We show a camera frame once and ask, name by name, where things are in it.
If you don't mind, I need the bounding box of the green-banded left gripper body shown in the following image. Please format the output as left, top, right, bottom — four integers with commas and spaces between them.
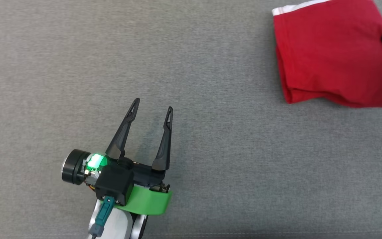
61, 149, 172, 216

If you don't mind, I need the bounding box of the red and white t-shirt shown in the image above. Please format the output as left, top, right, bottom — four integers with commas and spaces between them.
272, 0, 382, 109

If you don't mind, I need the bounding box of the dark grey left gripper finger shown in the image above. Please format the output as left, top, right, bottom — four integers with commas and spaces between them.
105, 98, 141, 160
151, 106, 174, 172

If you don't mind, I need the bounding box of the black cable with teal connector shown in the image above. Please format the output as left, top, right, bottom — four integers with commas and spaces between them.
89, 196, 115, 239

